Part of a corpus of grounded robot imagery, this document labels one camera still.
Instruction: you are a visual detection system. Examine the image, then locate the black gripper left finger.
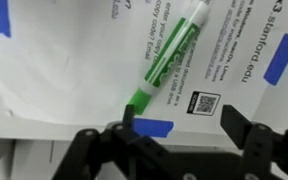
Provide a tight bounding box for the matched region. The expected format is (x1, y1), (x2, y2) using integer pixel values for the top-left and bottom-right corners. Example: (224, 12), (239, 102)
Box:
(52, 104), (192, 180)

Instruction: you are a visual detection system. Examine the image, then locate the green and white marker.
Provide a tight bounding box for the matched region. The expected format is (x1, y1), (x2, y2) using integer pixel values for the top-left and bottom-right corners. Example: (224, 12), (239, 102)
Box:
(127, 0), (213, 116)

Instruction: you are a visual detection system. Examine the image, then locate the white printed paper sheet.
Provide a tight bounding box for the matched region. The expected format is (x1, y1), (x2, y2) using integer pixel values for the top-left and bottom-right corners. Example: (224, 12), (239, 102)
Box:
(0, 0), (288, 139)

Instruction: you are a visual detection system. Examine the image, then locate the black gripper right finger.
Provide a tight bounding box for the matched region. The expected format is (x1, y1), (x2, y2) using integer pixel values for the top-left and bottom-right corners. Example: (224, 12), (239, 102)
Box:
(220, 104), (288, 180)

